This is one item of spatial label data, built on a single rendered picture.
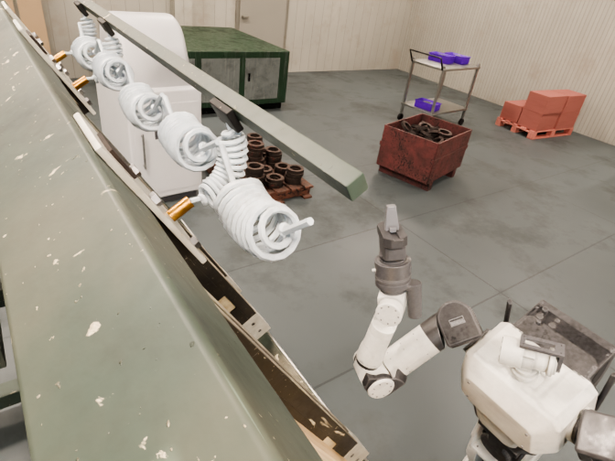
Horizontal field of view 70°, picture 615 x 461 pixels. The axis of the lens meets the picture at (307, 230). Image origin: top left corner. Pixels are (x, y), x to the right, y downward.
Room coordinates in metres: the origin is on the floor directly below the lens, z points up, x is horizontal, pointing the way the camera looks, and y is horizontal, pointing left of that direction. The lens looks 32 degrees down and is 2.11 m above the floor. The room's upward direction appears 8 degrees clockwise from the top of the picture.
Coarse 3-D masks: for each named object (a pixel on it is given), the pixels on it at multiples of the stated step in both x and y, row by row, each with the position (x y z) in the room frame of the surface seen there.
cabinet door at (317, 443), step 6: (300, 426) 0.56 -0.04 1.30; (306, 432) 0.56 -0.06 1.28; (312, 438) 0.56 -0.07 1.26; (318, 438) 0.61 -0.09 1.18; (312, 444) 0.52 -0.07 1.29; (318, 444) 0.57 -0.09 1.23; (324, 444) 0.62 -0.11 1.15; (318, 450) 0.53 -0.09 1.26; (324, 450) 0.56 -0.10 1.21; (330, 450) 0.62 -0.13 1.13; (324, 456) 0.53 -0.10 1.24; (330, 456) 0.57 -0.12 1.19; (336, 456) 0.62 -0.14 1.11
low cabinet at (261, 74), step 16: (192, 32) 7.42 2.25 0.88; (208, 32) 7.62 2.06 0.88; (224, 32) 7.85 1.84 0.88; (240, 32) 8.08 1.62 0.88; (192, 48) 6.18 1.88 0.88; (208, 48) 6.32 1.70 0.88; (224, 48) 6.48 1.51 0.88; (240, 48) 6.64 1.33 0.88; (256, 48) 6.82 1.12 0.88; (272, 48) 7.00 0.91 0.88; (192, 64) 6.03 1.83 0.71; (208, 64) 6.17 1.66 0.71; (224, 64) 6.33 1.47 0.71; (240, 64) 6.49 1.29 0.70; (256, 64) 6.65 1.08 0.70; (272, 64) 6.82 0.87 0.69; (224, 80) 6.33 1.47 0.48; (240, 80) 6.50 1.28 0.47; (256, 80) 6.66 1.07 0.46; (272, 80) 6.83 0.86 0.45; (256, 96) 6.67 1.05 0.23; (272, 96) 6.85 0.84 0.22; (208, 112) 6.23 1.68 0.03
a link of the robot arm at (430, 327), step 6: (432, 318) 0.93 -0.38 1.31; (420, 324) 0.94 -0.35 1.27; (426, 324) 0.92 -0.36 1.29; (432, 324) 0.92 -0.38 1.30; (426, 330) 0.91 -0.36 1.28; (432, 330) 0.90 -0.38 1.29; (438, 330) 0.90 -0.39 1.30; (426, 336) 0.89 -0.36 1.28; (432, 336) 0.89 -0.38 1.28; (438, 336) 0.89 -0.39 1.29; (432, 342) 0.88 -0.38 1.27; (438, 342) 0.88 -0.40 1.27; (444, 342) 0.92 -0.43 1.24; (438, 348) 0.88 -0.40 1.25
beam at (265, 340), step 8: (264, 336) 1.17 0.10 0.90; (264, 344) 1.14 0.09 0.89; (272, 344) 1.14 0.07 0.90; (272, 352) 1.11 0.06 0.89; (280, 352) 1.10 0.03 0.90; (280, 360) 1.07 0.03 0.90; (288, 368) 1.04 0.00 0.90; (296, 376) 1.01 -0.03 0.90; (304, 384) 0.98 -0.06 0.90; (312, 392) 0.95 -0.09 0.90
